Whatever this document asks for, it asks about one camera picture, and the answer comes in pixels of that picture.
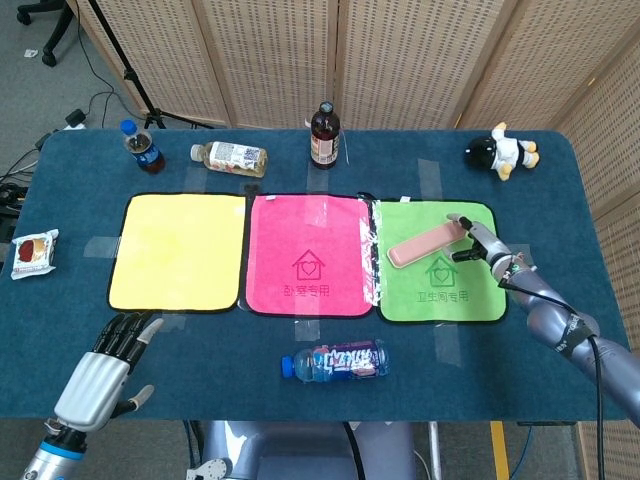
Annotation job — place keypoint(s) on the yellow cloth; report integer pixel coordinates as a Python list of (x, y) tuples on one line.
[(175, 250)]

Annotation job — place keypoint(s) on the grey robot torso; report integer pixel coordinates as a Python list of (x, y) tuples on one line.
[(290, 452)]

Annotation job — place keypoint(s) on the black office chair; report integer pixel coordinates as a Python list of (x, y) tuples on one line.
[(55, 30)]

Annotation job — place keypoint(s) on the clear tea bottle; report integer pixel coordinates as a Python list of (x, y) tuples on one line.
[(230, 157)]

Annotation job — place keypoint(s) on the black and white plush toy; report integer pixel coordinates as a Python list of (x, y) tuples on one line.
[(505, 150)]

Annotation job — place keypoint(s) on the blue drink bottle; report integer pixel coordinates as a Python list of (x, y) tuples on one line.
[(340, 362)]

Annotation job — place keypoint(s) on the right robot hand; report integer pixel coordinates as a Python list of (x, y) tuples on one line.
[(487, 242)]

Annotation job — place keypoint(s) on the pink rectangular bar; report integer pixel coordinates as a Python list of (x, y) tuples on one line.
[(425, 245)]

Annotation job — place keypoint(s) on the green cloth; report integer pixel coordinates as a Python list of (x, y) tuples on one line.
[(440, 300)]

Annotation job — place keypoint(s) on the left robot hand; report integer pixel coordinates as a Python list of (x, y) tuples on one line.
[(95, 380)]

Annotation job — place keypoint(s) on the snack packet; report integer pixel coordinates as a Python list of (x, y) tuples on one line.
[(34, 252)]

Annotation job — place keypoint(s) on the wooden folding screen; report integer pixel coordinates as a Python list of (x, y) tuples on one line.
[(280, 60)]

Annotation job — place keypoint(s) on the cola bottle with blue cap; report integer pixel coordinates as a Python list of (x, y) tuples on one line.
[(147, 155)]

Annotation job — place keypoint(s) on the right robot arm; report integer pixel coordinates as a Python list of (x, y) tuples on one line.
[(550, 315)]

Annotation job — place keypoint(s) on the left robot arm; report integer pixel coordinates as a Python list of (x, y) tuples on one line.
[(55, 452)]

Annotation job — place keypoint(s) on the white power strip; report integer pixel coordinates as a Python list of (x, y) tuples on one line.
[(76, 120)]

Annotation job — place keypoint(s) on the black tripod stand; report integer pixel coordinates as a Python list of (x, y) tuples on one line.
[(135, 80)]

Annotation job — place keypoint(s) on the pink cloth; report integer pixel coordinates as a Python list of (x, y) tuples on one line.
[(305, 230)]

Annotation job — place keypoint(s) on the dark sauce bottle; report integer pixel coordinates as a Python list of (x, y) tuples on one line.
[(325, 140)]

